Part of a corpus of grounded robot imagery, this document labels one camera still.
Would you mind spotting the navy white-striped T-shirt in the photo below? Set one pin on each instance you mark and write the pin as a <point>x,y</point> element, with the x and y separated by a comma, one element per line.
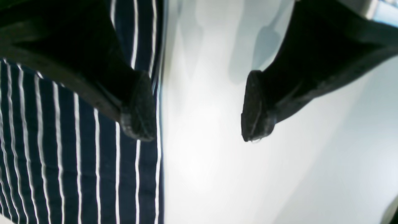
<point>65,162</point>

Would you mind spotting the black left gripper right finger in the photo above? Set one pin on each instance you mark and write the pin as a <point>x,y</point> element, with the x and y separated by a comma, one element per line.
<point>328,44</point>

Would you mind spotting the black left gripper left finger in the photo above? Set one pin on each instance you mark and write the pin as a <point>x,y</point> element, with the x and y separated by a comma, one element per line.
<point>73,42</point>

